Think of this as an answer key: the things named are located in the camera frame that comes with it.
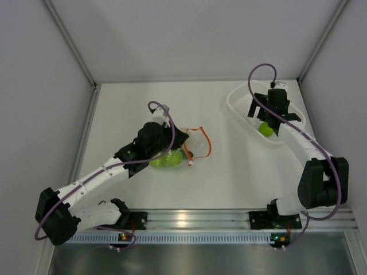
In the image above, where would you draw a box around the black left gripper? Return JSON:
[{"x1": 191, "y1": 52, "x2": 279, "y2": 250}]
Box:
[{"x1": 147, "y1": 120, "x2": 189, "y2": 158}]

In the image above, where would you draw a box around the light green fake apple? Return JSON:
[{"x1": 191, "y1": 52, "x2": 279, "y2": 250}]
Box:
[
  {"x1": 258, "y1": 122, "x2": 274, "y2": 138},
  {"x1": 163, "y1": 150, "x2": 184, "y2": 167}
]

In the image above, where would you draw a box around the clear zip bag orange seal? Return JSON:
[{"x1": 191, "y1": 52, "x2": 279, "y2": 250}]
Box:
[{"x1": 159, "y1": 127, "x2": 212, "y2": 169}]

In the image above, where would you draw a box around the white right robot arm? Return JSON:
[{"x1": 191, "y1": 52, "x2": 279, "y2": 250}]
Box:
[{"x1": 248, "y1": 88, "x2": 349, "y2": 227}]

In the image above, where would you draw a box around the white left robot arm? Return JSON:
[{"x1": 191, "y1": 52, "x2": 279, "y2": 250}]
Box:
[{"x1": 35, "y1": 121, "x2": 189, "y2": 246}]

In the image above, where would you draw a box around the yellow-green fake starfruit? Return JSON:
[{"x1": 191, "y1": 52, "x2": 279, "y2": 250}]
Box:
[{"x1": 150, "y1": 157, "x2": 165, "y2": 168}]

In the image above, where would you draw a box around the white perforated plastic basket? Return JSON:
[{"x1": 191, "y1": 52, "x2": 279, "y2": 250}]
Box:
[{"x1": 227, "y1": 80, "x2": 306, "y2": 147}]

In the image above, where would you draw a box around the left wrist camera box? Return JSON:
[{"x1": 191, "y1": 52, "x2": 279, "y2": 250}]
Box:
[{"x1": 151, "y1": 105, "x2": 170, "y2": 125}]

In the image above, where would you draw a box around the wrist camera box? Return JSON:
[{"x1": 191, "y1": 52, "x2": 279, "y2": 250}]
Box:
[
  {"x1": 151, "y1": 105, "x2": 170, "y2": 125},
  {"x1": 270, "y1": 81, "x2": 288, "y2": 91}
]

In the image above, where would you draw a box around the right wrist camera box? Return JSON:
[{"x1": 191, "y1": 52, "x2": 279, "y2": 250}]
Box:
[{"x1": 270, "y1": 81, "x2": 288, "y2": 91}]

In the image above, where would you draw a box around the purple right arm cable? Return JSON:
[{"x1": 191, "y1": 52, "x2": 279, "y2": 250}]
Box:
[{"x1": 247, "y1": 63, "x2": 342, "y2": 218}]

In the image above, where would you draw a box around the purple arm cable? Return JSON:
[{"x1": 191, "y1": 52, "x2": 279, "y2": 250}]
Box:
[
  {"x1": 34, "y1": 101, "x2": 176, "y2": 241},
  {"x1": 247, "y1": 63, "x2": 342, "y2": 218}
]

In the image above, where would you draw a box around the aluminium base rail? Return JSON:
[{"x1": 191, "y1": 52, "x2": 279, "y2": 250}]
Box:
[{"x1": 68, "y1": 208, "x2": 358, "y2": 233}]

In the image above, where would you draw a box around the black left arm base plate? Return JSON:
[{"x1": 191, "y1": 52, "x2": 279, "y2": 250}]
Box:
[{"x1": 100, "y1": 211, "x2": 147, "y2": 231}]

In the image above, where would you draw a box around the white slotted cable duct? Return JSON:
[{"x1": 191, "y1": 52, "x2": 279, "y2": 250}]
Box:
[{"x1": 67, "y1": 230, "x2": 289, "y2": 245}]

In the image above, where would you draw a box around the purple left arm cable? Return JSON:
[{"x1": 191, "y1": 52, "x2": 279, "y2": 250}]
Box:
[{"x1": 34, "y1": 101, "x2": 176, "y2": 241}]

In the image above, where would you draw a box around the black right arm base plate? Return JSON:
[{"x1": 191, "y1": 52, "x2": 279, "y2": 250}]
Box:
[{"x1": 249, "y1": 211, "x2": 302, "y2": 230}]

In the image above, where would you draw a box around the aluminium frame rail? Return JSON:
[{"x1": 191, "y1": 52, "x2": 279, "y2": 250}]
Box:
[{"x1": 41, "y1": 0, "x2": 98, "y2": 87}]

